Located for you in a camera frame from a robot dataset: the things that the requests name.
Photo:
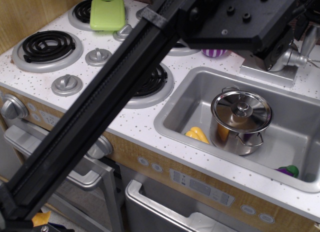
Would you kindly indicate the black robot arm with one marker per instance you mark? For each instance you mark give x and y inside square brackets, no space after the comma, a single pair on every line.
[253,25]

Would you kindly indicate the black burner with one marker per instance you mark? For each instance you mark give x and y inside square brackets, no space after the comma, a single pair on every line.
[156,89]
[79,16]
[180,50]
[47,51]

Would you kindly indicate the back left black burner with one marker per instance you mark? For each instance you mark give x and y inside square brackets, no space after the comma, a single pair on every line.
[79,16]

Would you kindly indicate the silver oven dial right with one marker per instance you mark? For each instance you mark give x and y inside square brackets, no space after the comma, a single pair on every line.
[101,148]

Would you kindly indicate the steel pot with lid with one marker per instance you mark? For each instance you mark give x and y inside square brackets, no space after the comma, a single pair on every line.
[239,121]

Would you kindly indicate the silver oven door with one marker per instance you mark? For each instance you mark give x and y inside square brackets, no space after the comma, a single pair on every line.
[89,197]

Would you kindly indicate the purple striped toy onion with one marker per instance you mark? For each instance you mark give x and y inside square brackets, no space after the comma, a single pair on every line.
[214,53]

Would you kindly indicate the yellow object on floor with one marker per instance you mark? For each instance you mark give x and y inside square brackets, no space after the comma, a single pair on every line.
[41,218]

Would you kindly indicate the silver stove knob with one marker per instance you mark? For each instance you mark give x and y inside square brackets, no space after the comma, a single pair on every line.
[98,57]
[123,33]
[67,85]
[139,13]

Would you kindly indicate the yellow toy pepper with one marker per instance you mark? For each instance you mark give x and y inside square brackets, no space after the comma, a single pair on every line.
[197,134]

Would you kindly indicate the front right black burner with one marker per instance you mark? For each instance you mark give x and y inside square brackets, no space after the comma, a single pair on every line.
[156,89]

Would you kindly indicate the grey toy sink basin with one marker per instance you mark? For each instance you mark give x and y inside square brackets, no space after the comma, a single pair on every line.
[267,130]

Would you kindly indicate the silver stove knob front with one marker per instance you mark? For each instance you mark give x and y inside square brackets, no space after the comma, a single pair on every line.
[67,85]

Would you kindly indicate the silver dishwasher door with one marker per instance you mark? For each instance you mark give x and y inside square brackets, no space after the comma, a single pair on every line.
[154,207]

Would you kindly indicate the silver stove knob back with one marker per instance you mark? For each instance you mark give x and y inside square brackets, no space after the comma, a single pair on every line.
[139,13]

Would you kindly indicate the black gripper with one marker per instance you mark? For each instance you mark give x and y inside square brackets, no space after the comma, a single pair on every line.
[310,13]

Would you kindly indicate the purple green toy eggplant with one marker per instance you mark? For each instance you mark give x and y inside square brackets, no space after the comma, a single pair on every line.
[290,170]

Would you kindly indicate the silver faucet lever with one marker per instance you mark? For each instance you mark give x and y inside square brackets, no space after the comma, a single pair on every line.
[312,35]

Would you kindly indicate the silver oven dial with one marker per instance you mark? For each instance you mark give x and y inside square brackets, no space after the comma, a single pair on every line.
[13,108]
[101,148]

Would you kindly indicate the back right black burner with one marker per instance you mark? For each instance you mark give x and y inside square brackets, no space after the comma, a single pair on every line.
[180,50]

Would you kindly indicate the silver oven dial left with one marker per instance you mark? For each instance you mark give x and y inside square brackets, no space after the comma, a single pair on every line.
[13,108]

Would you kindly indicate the silver toy faucet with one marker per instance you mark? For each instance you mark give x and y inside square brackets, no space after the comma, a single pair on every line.
[283,73]

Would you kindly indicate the front left black burner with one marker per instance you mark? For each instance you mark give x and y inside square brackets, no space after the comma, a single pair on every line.
[47,51]

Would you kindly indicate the green toy cutting board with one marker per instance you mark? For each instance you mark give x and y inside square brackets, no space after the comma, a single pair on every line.
[107,15]

